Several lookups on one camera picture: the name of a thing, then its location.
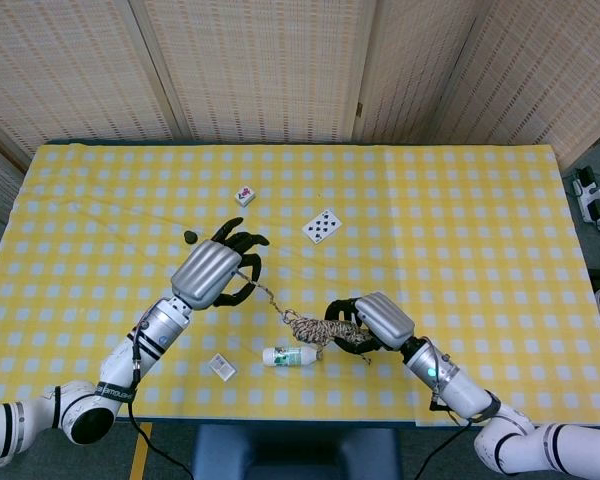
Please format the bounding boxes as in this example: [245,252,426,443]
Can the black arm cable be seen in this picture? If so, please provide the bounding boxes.
[413,394,476,480]
[127,329,196,480]

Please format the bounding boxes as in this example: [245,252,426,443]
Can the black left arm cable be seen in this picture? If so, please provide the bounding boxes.
[127,329,196,480]

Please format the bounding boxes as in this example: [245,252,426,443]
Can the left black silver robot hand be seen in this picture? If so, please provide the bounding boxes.
[170,216,271,310]

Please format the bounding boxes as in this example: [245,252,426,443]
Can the small white pink box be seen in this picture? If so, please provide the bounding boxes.
[208,352,238,384]

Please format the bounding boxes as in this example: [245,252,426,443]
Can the woven bamboo folding screen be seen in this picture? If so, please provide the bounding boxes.
[0,0,600,224]

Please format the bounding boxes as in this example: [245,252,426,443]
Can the yellow white checkered tablecloth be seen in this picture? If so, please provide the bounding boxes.
[0,143,600,428]

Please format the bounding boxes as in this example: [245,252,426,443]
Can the multicolour braided rope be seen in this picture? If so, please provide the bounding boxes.
[237,269,381,362]

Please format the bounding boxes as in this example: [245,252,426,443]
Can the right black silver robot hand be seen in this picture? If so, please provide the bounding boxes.
[324,292,416,356]

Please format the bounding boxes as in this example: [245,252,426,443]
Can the yellow floor tape strip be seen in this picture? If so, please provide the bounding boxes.
[129,422,154,480]

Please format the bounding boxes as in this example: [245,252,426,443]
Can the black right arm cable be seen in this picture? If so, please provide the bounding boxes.
[413,394,476,480]

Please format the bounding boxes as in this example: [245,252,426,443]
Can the white power strip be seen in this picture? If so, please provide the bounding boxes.
[572,167,600,225]

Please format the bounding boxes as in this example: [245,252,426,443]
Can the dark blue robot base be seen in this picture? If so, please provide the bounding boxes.
[190,424,404,480]

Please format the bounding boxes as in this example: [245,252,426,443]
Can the spades playing card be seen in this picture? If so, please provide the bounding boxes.
[301,208,344,245]

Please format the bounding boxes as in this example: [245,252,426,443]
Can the white bottle with green label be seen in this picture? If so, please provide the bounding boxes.
[262,345,322,368]

